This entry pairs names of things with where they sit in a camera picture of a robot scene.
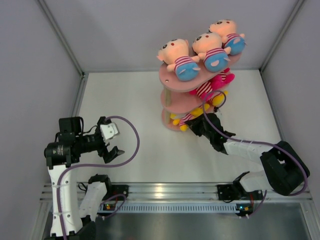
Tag yellow plush corner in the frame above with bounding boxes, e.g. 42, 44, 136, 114
170, 113, 194, 132

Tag yellow plush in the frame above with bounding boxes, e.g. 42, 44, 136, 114
190, 103, 210, 118
207, 93, 225, 107

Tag white pink plush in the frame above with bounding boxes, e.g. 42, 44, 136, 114
188, 75, 224, 100

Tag white pink plush glasses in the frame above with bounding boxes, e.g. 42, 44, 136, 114
217, 67, 235, 88

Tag small boy plush doll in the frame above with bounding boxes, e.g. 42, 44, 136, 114
157, 38, 201, 82

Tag large boy plush doll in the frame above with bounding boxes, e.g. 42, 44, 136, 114
208, 19, 247, 56

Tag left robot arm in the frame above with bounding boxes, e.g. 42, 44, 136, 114
44, 116, 124, 240

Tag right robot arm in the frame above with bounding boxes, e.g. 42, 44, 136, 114
186, 113, 310, 199

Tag pink three-tier shelf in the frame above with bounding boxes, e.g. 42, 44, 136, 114
158, 53, 243, 131

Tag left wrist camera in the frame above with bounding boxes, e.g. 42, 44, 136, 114
99, 122, 120, 141

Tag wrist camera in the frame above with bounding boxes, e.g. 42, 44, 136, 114
99, 122, 120, 141
213, 106, 223, 119

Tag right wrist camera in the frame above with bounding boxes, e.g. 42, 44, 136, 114
213, 106, 223, 119

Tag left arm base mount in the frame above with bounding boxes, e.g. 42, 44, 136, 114
106, 184, 129, 201

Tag aluminium mounting rail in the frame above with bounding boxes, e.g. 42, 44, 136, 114
40, 182, 313, 203

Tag white slotted cable duct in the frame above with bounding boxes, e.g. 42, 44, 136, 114
98, 202, 241, 214

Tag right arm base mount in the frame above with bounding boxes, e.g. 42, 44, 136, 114
217, 171, 263, 203

